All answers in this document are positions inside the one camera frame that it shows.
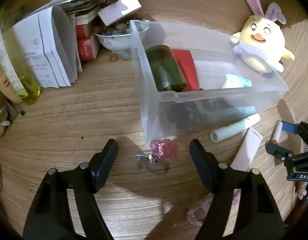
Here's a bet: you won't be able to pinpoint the yellow green spray bottle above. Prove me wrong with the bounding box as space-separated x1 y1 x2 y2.
0 7 41 105

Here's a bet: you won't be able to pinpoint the dark green spray bottle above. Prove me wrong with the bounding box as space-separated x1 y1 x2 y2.
145 45 187 92

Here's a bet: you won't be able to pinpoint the beige cream tube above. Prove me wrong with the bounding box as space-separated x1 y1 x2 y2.
0 63 23 105

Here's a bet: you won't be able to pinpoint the stack of books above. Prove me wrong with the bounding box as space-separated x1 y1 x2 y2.
46 0 104 41

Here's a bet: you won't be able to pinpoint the mint green tube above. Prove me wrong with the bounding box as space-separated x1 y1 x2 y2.
210 113 261 143

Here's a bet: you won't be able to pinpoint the pink cream tube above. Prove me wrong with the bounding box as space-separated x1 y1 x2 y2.
230 127 263 171

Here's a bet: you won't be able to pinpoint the pink braided hair tie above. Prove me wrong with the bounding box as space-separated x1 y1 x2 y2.
186 193 215 228

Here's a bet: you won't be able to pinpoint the red foil pouch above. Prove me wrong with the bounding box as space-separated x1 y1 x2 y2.
171 49 200 92

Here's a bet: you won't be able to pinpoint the white bowl of stones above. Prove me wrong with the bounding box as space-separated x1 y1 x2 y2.
95 20 150 54

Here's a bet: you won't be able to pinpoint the clear plastic storage bin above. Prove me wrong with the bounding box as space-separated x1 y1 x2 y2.
130 21 288 143

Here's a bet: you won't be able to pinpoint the yellow chick bunny plush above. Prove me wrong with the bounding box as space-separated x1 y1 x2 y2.
230 0 295 74

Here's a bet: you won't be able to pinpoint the pale pink lip balm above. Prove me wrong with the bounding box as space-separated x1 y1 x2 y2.
271 121 283 145

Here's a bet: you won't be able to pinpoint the pink glitter keychain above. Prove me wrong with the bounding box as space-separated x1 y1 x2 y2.
136 139 178 174

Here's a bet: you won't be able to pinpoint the folded white paper leaflets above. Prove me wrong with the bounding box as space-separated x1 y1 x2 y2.
12 7 82 88

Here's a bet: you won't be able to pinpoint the small white cardboard box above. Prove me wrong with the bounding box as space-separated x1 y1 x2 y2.
98 0 142 26

